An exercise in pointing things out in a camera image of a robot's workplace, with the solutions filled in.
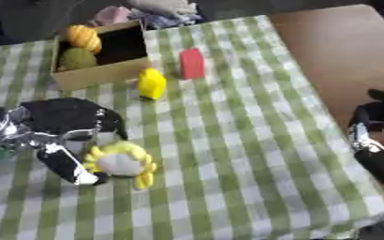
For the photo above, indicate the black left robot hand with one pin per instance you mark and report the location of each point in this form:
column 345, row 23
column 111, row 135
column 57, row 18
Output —
column 64, row 117

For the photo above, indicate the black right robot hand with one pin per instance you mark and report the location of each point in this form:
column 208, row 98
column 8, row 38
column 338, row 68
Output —
column 378, row 156

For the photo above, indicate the yellow and white soft toy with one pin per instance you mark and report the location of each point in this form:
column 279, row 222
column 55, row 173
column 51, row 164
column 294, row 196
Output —
column 121, row 162

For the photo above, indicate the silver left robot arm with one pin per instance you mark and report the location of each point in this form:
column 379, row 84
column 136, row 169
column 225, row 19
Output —
column 1, row 131

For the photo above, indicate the tan cardboard box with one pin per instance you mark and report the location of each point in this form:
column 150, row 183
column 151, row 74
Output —
column 99, row 67

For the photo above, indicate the green toy fruit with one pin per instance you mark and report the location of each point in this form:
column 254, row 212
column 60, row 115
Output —
column 77, row 58

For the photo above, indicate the orange toy pumpkin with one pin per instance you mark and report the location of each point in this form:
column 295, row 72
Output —
column 84, row 38

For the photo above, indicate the yellow block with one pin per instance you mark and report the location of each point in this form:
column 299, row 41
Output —
column 151, row 83

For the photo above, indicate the pink cloth bundle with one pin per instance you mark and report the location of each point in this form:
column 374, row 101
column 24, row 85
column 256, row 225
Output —
column 112, row 15

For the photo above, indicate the red block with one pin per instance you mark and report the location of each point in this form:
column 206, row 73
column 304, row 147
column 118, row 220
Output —
column 191, row 64

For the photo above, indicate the grey cloth bundle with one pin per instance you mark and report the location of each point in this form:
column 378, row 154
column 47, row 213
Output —
column 165, row 12

